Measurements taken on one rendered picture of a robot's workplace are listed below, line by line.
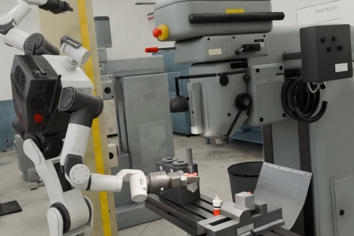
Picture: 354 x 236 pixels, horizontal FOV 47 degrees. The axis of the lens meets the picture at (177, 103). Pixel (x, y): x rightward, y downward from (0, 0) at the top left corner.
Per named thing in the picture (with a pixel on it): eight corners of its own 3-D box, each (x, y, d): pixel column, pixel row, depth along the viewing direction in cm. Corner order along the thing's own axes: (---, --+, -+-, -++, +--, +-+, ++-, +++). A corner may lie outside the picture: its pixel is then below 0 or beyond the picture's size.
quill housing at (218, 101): (216, 142, 159) (209, 61, 156) (189, 136, 177) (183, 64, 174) (254, 134, 169) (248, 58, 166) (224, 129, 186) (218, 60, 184)
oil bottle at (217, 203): (217, 221, 175) (215, 196, 174) (212, 218, 179) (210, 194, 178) (225, 218, 177) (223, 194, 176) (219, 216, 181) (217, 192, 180)
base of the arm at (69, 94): (65, 117, 153) (76, 89, 153) (50, 108, 162) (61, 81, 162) (97, 126, 164) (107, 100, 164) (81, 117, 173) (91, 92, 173)
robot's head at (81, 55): (77, 70, 171) (83, 52, 167) (58, 59, 173) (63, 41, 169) (86, 67, 177) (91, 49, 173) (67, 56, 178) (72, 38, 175)
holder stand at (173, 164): (181, 205, 199) (177, 166, 197) (158, 196, 217) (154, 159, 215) (200, 199, 206) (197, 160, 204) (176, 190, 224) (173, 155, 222)
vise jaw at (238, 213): (239, 222, 154) (238, 212, 154) (219, 214, 165) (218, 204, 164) (251, 218, 157) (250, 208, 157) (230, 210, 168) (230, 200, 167)
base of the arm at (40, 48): (25, 62, 178) (47, 50, 177) (18, 40, 183) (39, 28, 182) (44, 76, 192) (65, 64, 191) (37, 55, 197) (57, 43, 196)
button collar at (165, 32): (164, 39, 155) (163, 23, 154) (157, 40, 160) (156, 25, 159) (169, 39, 156) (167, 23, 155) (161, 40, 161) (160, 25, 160)
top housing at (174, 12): (182, 36, 147) (178, -9, 145) (150, 42, 170) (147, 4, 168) (278, 31, 170) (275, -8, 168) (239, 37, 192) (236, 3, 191)
